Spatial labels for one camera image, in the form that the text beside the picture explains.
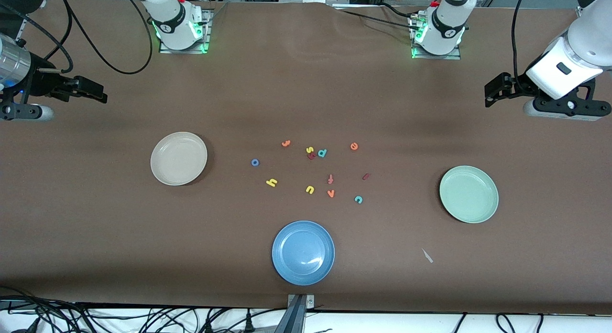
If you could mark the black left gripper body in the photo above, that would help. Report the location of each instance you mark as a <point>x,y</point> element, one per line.
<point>517,87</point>

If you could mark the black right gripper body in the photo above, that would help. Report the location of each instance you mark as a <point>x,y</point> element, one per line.
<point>42,82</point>

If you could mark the yellow letter h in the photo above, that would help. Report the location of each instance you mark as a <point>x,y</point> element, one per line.
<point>272,183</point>

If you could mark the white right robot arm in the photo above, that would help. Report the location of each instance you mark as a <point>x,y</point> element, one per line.
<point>174,22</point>

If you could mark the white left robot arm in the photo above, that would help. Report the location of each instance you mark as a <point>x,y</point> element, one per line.
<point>588,41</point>

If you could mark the beige brown plate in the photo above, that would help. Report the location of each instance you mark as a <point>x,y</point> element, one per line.
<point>172,173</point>

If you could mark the light green plate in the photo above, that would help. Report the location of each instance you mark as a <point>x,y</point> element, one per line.
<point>471,211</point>

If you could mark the brown table cover sheet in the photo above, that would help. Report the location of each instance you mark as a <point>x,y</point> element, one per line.
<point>95,228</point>

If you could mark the white paper scrap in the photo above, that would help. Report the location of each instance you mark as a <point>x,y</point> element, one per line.
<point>427,255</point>

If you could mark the yellow letter u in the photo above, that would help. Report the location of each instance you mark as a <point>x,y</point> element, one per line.
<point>308,189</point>

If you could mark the blue plate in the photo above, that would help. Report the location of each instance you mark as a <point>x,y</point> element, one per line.
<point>301,252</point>

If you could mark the black power plug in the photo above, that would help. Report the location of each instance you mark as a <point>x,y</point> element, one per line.
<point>248,323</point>
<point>209,326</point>

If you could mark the aluminium frame rail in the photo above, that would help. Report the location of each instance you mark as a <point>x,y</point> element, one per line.
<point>579,11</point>
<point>21,34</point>

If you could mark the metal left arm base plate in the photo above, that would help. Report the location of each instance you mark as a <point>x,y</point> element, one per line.
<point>435,57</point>

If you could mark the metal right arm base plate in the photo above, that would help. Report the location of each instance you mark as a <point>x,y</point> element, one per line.
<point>208,32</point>

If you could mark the grey metal camera bracket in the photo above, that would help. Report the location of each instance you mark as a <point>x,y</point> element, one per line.
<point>295,318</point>

